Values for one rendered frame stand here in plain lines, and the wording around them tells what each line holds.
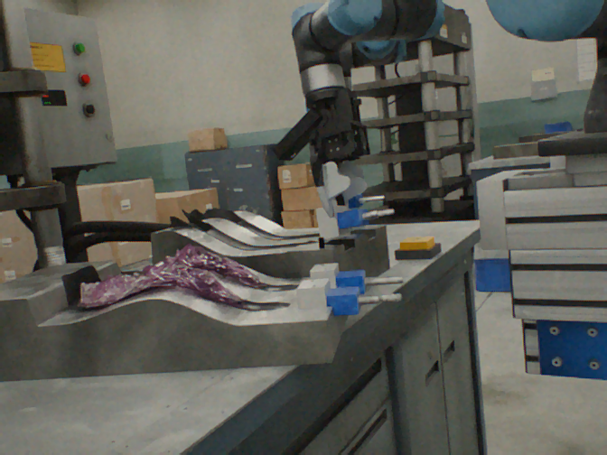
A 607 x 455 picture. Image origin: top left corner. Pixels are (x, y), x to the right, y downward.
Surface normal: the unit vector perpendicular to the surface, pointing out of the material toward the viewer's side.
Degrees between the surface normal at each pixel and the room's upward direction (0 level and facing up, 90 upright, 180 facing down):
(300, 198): 87
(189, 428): 0
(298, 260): 90
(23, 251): 91
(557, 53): 90
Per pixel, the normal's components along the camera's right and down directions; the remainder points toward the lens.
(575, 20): 0.36, 0.82
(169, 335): -0.16, 0.15
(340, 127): -0.46, 0.04
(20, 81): 0.44, 0.07
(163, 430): -0.11, -0.98
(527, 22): -0.81, 0.28
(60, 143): 0.89, -0.04
